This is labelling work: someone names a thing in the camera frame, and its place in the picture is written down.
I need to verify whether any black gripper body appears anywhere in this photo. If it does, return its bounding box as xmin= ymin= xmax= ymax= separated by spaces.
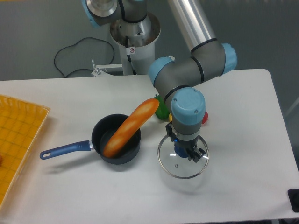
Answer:
xmin=173 ymin=135 xmax=199 ymax=152

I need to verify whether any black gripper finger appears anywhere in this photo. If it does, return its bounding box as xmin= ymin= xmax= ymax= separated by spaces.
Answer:
xmin=186 ymin=147 xmax=206 ymax=162
xmin=165 ymin=122 xmax=176 ymax=142

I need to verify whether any glass pot lid blue knob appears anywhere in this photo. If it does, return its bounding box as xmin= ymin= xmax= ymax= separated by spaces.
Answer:
xmin=157 ymin=135 xmax=210 ymax=179

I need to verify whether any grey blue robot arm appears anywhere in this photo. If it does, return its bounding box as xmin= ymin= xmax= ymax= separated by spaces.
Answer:
xmin=82 ymin=0 xmax=237 ymax=161

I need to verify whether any green toy bell pepper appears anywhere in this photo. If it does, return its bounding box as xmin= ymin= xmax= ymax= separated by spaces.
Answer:
xmin=154 ymin=95 xmax=170 ymax=120

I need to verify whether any orange toy baguette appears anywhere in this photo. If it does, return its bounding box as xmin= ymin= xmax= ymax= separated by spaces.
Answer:
xmin=103 ymin=98 xmax=159 ymax=158

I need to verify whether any red toy bell pepper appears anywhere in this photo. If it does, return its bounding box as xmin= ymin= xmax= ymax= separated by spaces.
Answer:
xmin=202 ymin=111 xmax=208 ymax=124

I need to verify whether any black object at table corner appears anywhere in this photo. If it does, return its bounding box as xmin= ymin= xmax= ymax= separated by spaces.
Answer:
xmin=287 ymin=189 xmax=299 ymax=213

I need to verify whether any yellow woven plastic tray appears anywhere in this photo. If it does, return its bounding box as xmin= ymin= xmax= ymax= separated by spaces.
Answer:
xmin=0 ymin=95 xmax=50 ymax=205

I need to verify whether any dark pot with blue handle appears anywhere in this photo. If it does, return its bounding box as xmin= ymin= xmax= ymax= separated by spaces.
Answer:
xmin=40 ymin=114 xmax=142 ymax=165

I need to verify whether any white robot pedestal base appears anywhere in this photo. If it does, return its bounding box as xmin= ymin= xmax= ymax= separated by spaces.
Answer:
xmin=91 ymin=13 xmax=176 ymax=77

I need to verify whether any black cable on floor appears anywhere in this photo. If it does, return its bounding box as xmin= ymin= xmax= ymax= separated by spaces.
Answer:
xmin=54 ymin=37 xmax=115 ymax=78

